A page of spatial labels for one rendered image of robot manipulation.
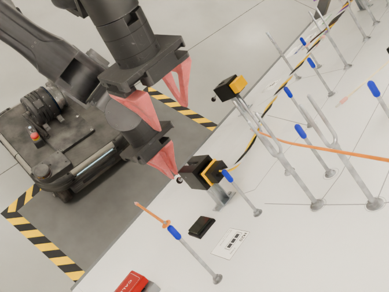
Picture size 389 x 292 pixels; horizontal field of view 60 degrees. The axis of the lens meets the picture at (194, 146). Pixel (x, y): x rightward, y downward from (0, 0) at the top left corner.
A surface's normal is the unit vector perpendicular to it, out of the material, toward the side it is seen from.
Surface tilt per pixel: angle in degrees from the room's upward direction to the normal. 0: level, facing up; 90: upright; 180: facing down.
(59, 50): 66
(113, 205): 0
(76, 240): 0
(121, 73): 26
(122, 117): 53
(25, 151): 0
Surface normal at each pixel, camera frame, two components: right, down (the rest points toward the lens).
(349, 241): -0.62, -0.74
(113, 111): 0.30, 0.26
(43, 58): 0.47, 0.40
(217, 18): 0.00, -0.58
